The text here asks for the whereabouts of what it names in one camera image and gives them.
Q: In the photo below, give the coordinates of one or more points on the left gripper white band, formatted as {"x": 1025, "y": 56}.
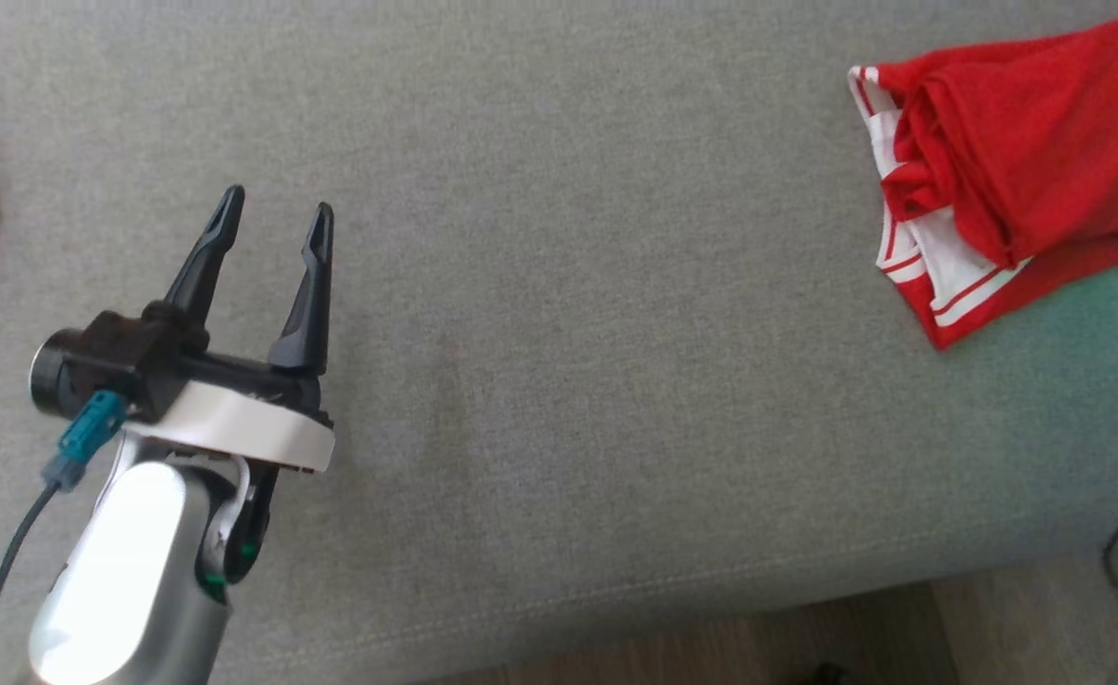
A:
{"x": 235, "y": 423}

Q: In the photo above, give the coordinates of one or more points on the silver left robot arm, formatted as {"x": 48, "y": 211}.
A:
{"x": 121, "y": 571}

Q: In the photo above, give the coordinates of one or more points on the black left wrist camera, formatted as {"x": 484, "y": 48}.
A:
{"x": 111, "y": 357}

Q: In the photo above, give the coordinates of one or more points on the red garment with white stripes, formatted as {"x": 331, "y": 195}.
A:
{"x": 1025, "y": 143}

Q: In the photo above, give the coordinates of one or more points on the grey sofa seat cushion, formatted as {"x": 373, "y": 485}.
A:
{"x": 568, "y": 333}

